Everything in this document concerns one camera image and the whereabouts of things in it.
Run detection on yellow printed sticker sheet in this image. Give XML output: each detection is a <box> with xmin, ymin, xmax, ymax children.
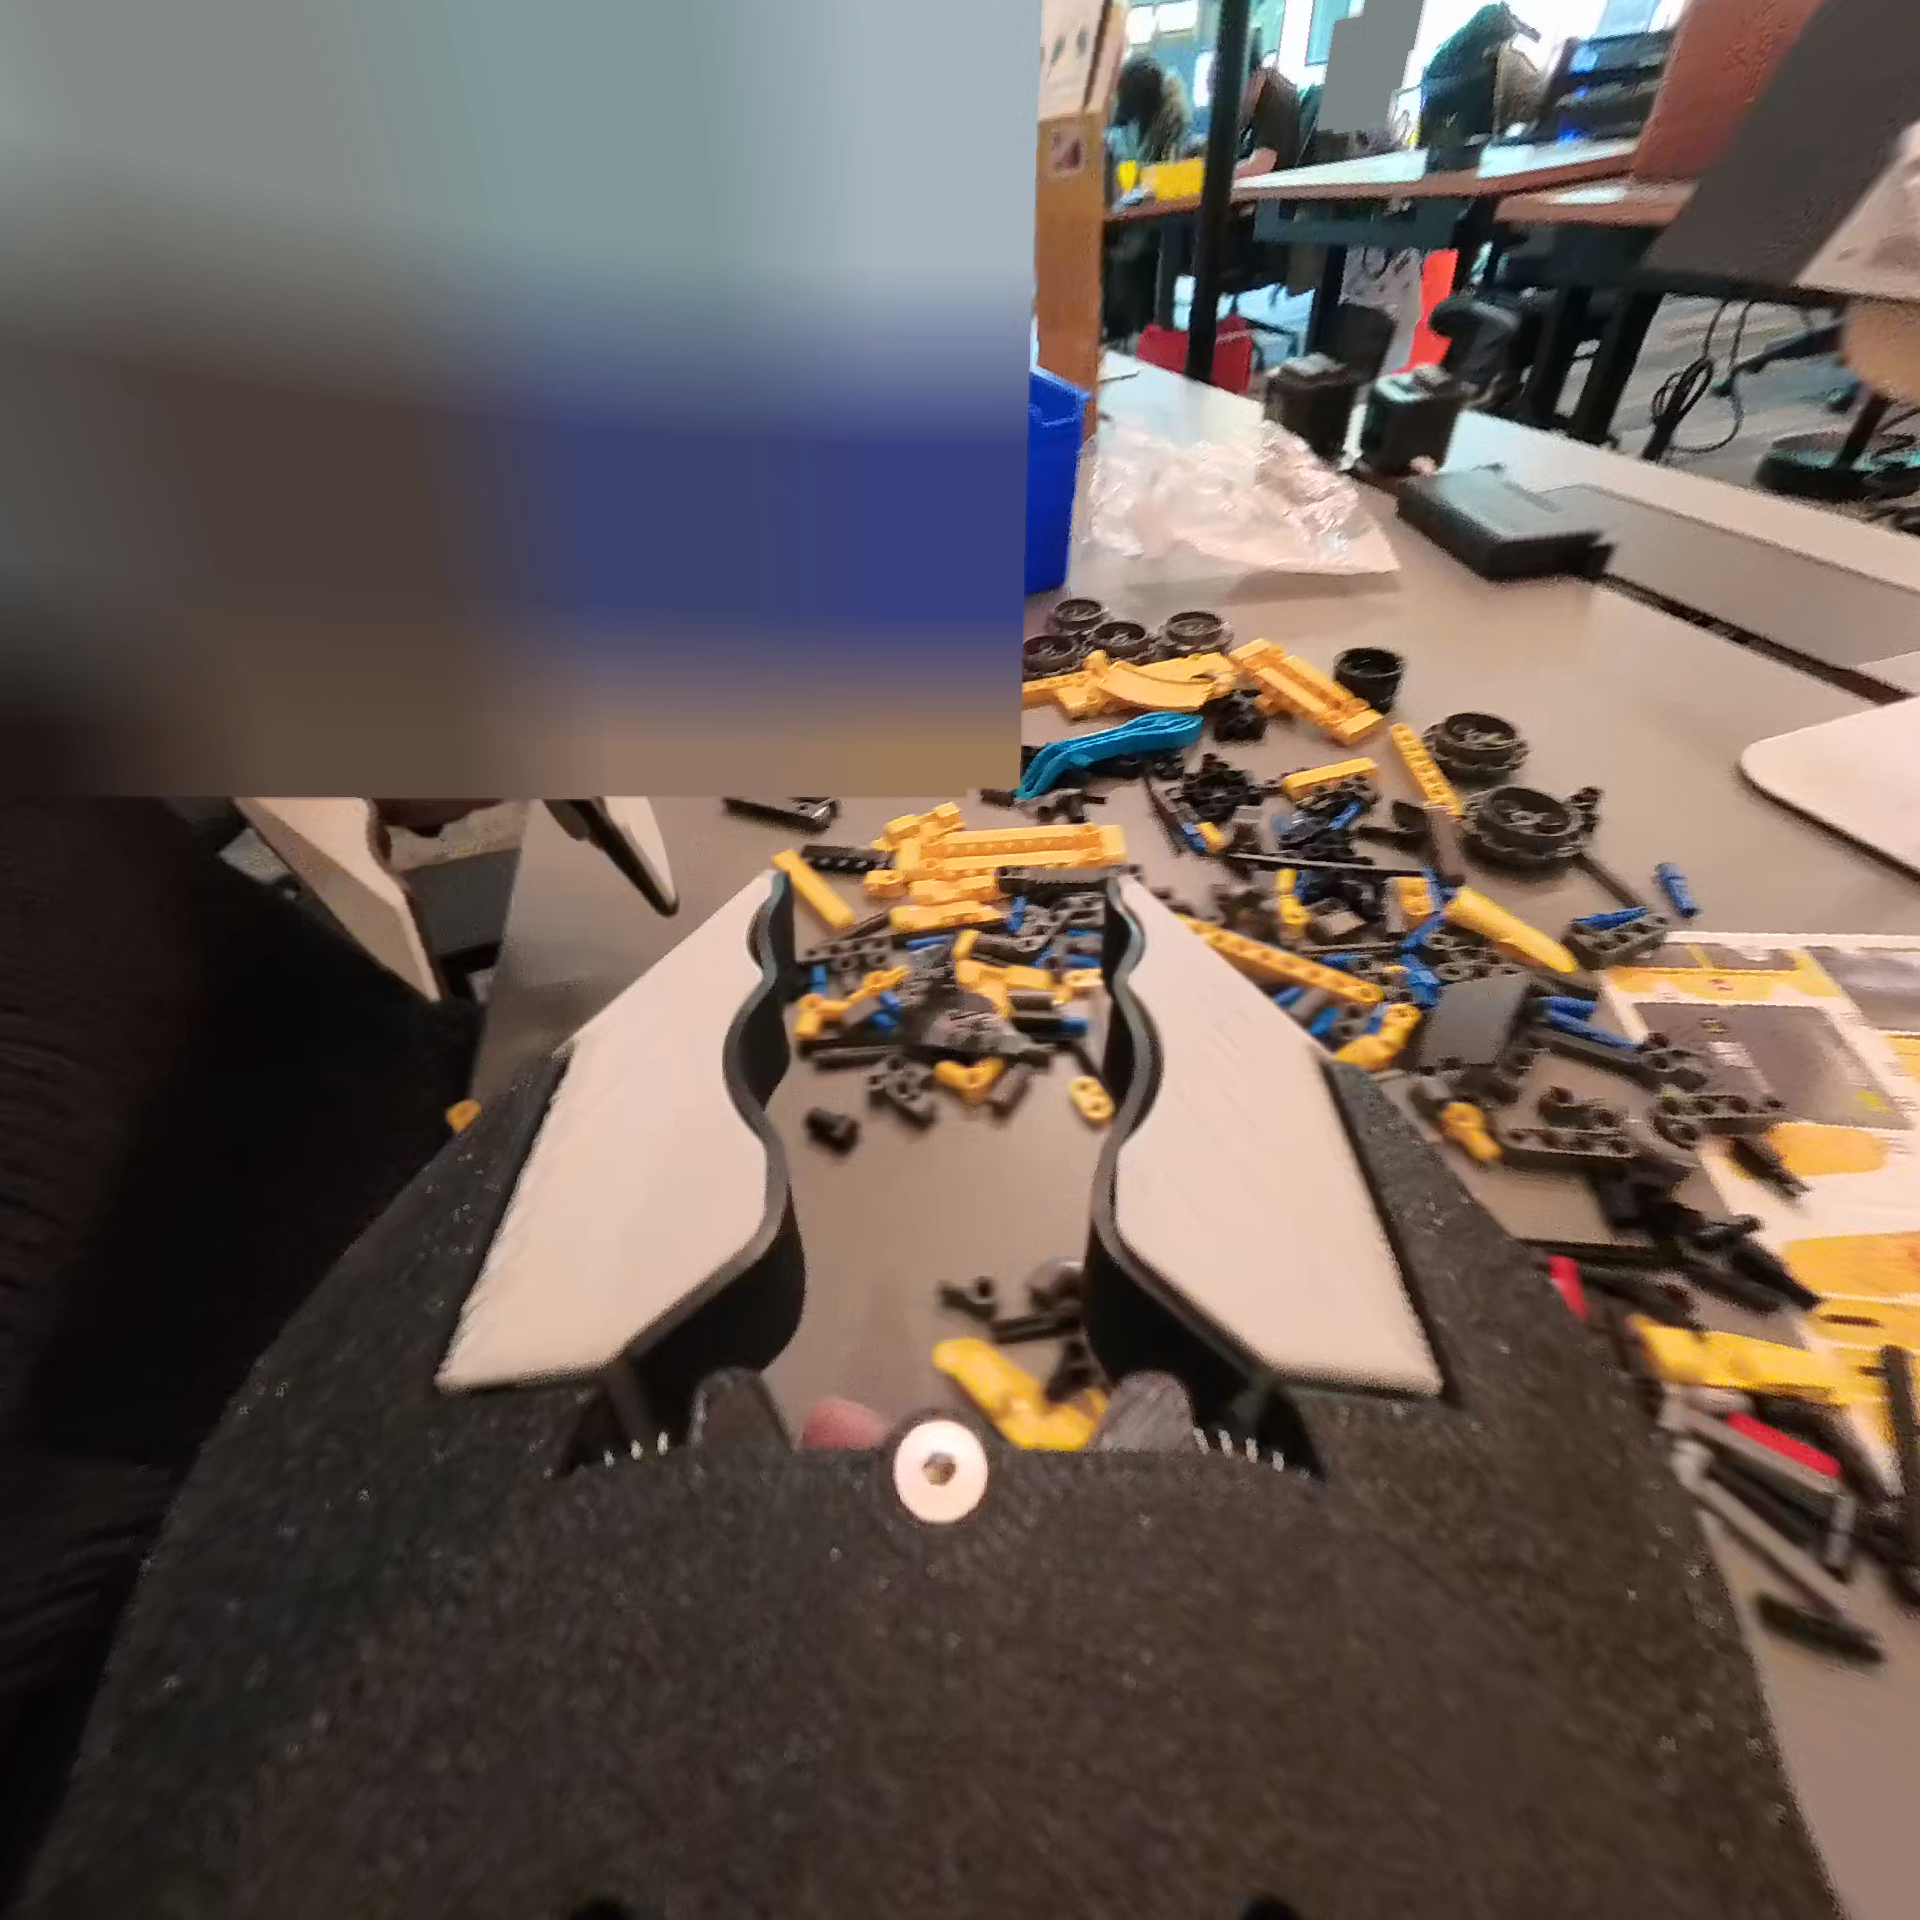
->
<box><xmin>1595</xmin><ymin>929</ymin><xmax>1920</xmax><ymax>1487</ymax></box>

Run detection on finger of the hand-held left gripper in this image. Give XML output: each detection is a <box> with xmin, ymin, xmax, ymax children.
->
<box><xmin>546</xmin><ymin>797</ymin><xmax>682</xmax><ymax>917</ymax></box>
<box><xmin>239</xmin><ymin>797</ymin><xmax>445</xmax><ymax>1001</ymax></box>

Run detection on cardboard box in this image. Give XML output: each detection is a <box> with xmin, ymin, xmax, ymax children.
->
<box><xmin>1033</xmin><ymin>0</ymin><xmax>1129</xmax><ymax>396</ymax></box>

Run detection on brown bag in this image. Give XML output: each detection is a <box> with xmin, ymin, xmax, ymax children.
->
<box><xmin>1625</xmin><ymin>0</ymin><xmax>1790</xmax><ymax>186</ymax></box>

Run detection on red crate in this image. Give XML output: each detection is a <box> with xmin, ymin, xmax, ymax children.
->
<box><xmin>1135</xmin><ymin>313</ymin><xmax>1256</xmax><ymax>396</ymax></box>

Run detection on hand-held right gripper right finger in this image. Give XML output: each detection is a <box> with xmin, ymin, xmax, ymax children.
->
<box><xmin>1081</xmin><ymin>873</ymin><xmax>1445</xmax><ymax>1420</ymax></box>

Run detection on long brown desk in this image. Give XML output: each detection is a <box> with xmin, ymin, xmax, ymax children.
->
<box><xmin>1109</xmin><ymin>141</ymin><xmax>1698</xmax><ymax>227</ymax></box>

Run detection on black pole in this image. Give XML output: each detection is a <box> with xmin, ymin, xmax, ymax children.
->
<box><xmin>1184</xmin><ymin>0</ymin><xmax>1256</xmax><ymax>385</ymax></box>

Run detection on blue plastic bin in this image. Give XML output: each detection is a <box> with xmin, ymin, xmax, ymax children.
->
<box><xmin>1026</xmin><ymin>366</ymin><xmax>1091</xmax><ymax>595</ymax></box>

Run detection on black backing board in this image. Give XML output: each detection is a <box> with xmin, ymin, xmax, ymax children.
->
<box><xmin>1642</xmin><ymin>0</ymin><xmax>1920</xmax><ymax>295</ymax></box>

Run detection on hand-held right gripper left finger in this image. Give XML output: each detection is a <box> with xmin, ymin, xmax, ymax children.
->
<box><xmin>433</xmin><ymin>866</ymin><xmax>807</xmax><ymax>1442</ymax></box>

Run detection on clear plastic bag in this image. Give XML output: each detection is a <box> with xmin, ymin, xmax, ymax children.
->
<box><xmin>1079</xmin><ymin>415</ymin><xmax>1404</xmax><ymax>581</ymax></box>

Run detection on black power adapter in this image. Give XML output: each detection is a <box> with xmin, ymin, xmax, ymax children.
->
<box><xmin>1393</xmin><ymin>463</ymin><xmax>1616</xmax><ymax>581</ymax></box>

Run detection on white book stand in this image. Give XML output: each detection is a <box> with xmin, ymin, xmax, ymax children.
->
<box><xmin>1739</xmin><ymin>695</ymin><xmax>1920</xmax><ymax>881</ymax></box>

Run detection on pile of toy building parts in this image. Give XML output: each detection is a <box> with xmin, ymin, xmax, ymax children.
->
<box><xmin>719</xmin><ymin>595</ymin><xmax>1920</xmax><ymax>1667</ymax></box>

